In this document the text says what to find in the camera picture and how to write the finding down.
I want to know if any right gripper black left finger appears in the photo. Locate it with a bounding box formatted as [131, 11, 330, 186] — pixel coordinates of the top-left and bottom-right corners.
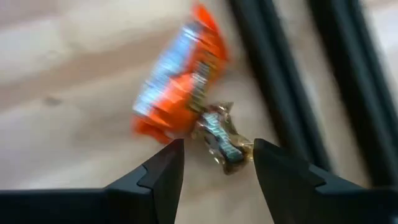
[0, 138, 185, 224]

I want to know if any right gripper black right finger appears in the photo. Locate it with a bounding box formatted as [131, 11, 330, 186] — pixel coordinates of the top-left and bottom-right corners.
[252, 138, 398, 224]

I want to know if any gold foil candy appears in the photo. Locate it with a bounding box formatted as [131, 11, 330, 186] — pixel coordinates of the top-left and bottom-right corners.
[191, 101, 254, 175]

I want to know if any orange candy wrapper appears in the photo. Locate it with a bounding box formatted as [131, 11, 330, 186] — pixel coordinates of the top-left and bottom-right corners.
[130, 2, 230, 146]

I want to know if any black table rail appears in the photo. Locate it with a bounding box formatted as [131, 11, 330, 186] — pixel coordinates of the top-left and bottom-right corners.
[306, 0, 398, 187]
[228, 0, 333, 172]

